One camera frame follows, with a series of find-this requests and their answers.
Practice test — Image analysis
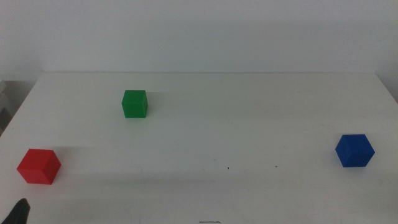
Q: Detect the red cube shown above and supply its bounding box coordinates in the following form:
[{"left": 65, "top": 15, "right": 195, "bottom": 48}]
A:
[{"left": 16, "top": 148, "right": 62, "bottom": 185}]

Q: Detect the green cube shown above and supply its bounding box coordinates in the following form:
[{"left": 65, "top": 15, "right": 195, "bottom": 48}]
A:
[{"left": 121, "top": 90, "right": 149, "bottom": 119}]

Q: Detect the blue cube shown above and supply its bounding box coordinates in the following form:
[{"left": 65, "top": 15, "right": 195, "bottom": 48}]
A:
[{"left": 335, "top": 134, "right": 376, "bottom": 168}]

